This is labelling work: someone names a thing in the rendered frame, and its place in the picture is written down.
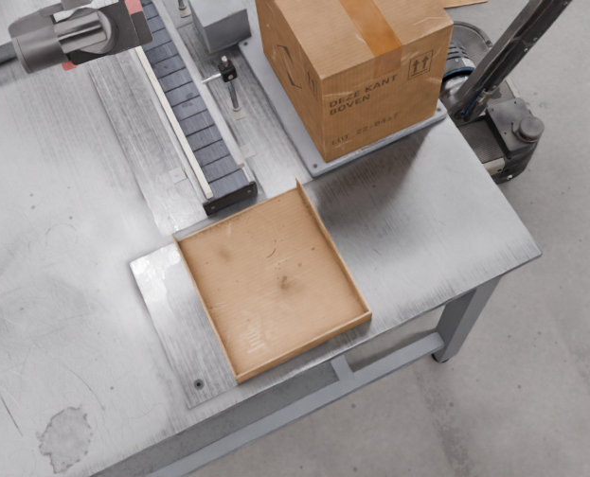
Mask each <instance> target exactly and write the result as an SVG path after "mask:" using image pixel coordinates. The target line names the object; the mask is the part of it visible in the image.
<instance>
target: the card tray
mask: <svg viewBox="0 0 590 477"><path fill-rule="evenodd" d="M295 180H296V186H295V187H293V188H290V189H288V190H286V191H284V192H282V193H280V194H277V195H276V196H274V197H272V198H270V199H267V200H265V201H263V202H261V203H257V204H255V205H253V206H251V207H249V208H246V209H244V210H242V211H241V212H239V213H237V214H234V215H232V216H230V217H228V218H226V219H223V220H221V221H218V222H216V223H213V224H211V225H209V226H208V227H206V228H203V229H201V230H199V231H197V232H195V233H192V234H190V235H188V236H186V237H184V238H180V239H178V240H176V239H175V237H174V235H173V233H171V234H170V235H171V237H172V239H173V241H174V244H175V246H176V248H177V250H178V253H179V255H180V257H181V258H182V261H183V263H184V265H185V267H186V270H187V272H188V275H189V278H190V280H191V282H192V284H193V286H194V289H195V291H196V292H197V294H198V297H199V299H200V301H201V303H202V306H203V308H204V310H205V312H206V316H207V318H208V320H209V323H210V324H211V326H212V328H213V330H214V333H215V335H216V337H217V339H218V342H219V344H220V346H221V348H222V351H223V353H224V355H225V358H226V360H227V362H228V364H229V367H230V369H231V371H232V373H233V375H234V378H235V380H236V381H237V383H241V382H243V381H245V380H248V379H250V378H252V377H254V376H256V375H257V374H259V373H261V372H264V371H266V370H268V369H270V368H272V367H274V366H276V365H278V364H280V363H282V362H285V361H287V360H289V359H291V358H292V357H294V356H296V355H298V354H300V353H303V352H305V351H307V350H309V349H311V348H313V347H315V346H317V345H320V344H322V343H324V342H326V341H327V340H329V339H331V338H333V337H335V336H337V335H339V334H342V333H344V332H346V331H348V330H350V329H352V328H354V327H357V326H359V325H361V324H362V323H364V322H366V321H368V320H370V319H371V318H372V310H371V308H370V307H369V305H368V303H367V301H366V299H365V298H364V296H363V294H362V292H361V291H360V289H359V287H358V285H357V283H356V282H355V280H354V278H353V276H352V274H351V273H350V271H349V268H348V266H347V264H346V263H345V261H344V259H343V258H342V256H341V255H340V253H339V251H338V249H337V247H336V246H335V244H334V242H333V240H332V238H331V236H330V234H329V232H328V230H327V229H326V227H325V225H324V223H323V221H321V219H320V217H319V215H318V213H317V211H316V210H315V208H314V206H313V203H312V202H311V200H310V198H309V196H308V194H307V193H306V191H305V189H304V187H303V185H302V184H301V183H300V181H299V179H298V177H297V176H296V177H295Z"/></svg>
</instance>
